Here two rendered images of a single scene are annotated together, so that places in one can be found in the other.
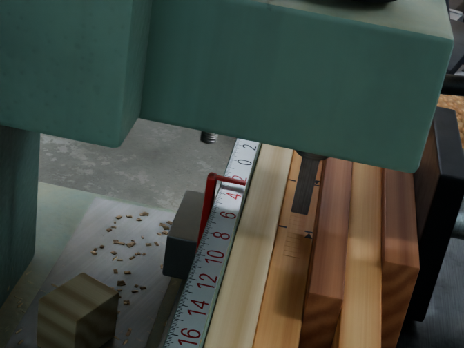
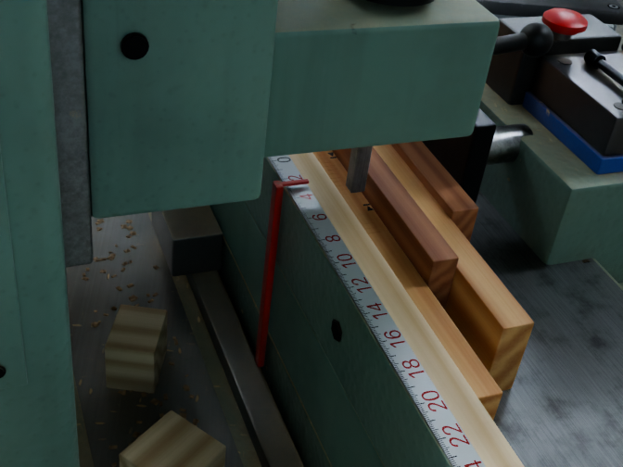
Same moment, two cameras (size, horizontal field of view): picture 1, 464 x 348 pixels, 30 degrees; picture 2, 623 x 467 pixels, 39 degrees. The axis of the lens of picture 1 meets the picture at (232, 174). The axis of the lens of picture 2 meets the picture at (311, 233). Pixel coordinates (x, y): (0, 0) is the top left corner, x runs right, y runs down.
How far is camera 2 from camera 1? 0.21 m
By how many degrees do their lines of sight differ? 26
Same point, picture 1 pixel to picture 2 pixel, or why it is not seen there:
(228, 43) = (320, 72)
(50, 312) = (121, 354)
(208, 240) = (328, 246)
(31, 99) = (176, 181)
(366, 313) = (473, 260)
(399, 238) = (446, 186)
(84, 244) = (69, 273)
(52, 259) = not seen: hidden behind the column
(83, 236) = not seen: hidden behind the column
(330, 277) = (435, 242)
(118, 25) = (260, 92)
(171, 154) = not seen: outside the picture
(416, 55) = (474, 41)
